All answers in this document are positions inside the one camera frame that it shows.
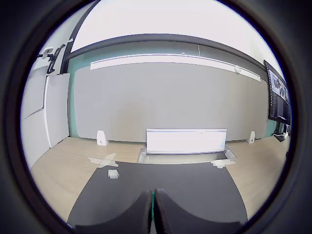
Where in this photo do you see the round green lid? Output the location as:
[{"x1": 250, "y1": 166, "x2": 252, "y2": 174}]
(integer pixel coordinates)
[{"x1": 151, "y1": 192, "x2": 157, "y2": 221}]

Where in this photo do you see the dark grey mat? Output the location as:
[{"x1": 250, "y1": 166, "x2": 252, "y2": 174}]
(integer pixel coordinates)
[{"x1": 67, "y1": 160, "x2": 248, "y2": 234}]

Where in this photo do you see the white side panel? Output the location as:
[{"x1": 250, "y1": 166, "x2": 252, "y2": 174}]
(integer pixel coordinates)
[{"x1": 44, "y1": 72, "x2": 71, "y2": 149}]

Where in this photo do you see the black computer monitor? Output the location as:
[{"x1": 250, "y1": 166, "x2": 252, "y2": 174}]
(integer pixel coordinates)
[{"x1": 263, "y1": 60, "x2": 292, "y2": 126}]

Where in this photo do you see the black camera clamp mount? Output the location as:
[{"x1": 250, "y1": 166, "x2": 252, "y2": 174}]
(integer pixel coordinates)
[{"x1": 36, "y1": 43, "x2": 66, "y2": 74}]

